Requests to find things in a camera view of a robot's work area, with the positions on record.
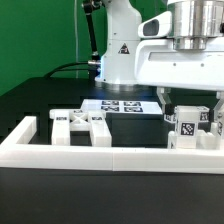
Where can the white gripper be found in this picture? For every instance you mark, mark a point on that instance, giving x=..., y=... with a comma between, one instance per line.
x=158, y=64

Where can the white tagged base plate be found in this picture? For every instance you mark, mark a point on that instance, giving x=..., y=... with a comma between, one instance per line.
x=121, y=106

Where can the white chair back part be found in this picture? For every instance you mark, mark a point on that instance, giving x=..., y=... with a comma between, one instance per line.
x=66, y=121

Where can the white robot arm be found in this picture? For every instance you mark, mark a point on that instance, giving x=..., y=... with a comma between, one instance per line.
x=182, y=47

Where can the white U-shaped fence frame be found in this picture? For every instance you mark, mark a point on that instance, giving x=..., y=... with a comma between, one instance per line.
x=17, y=151

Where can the white chair seat part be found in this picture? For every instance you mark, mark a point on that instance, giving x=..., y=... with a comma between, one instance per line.
x=202, y=140

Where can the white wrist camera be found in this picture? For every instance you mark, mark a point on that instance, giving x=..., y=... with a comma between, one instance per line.
x=156, y=27

